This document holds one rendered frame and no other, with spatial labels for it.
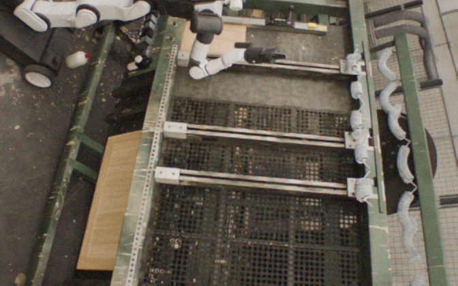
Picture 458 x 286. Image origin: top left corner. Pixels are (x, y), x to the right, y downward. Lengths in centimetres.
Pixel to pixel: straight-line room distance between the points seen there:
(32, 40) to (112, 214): 119
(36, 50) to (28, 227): 110
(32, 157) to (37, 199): 27
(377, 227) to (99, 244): 156
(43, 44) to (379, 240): 228
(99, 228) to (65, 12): 131
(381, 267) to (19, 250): 201
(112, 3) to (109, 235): 134
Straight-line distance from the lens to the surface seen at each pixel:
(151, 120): 225
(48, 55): 271
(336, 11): 297
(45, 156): 277
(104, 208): 256
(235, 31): 267
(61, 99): 294
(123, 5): 232
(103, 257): 243
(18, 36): 266
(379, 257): 206
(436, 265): 252
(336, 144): 223
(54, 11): 257
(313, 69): 247
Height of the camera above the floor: 222
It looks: 28 degrees down
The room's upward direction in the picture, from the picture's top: 79 degrees clockwise
